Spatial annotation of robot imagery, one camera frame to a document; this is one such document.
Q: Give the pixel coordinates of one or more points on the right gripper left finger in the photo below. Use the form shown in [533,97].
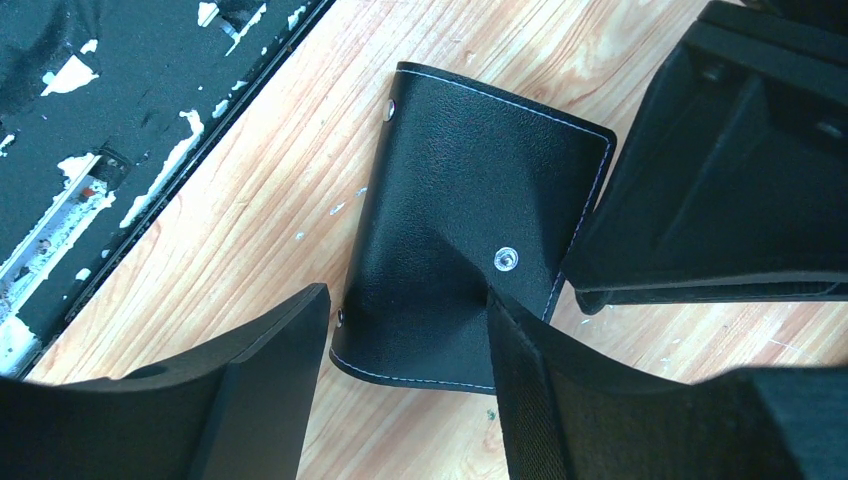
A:
[234,407]

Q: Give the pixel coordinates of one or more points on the black leather card holder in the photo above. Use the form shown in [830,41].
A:
[472,189]

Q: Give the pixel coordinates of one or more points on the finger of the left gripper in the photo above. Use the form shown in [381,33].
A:
[734,171]
[592,302]

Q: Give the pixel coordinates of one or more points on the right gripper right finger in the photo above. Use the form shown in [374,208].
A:
[570,412]

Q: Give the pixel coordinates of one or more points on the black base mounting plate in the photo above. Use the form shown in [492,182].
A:
[106,108]

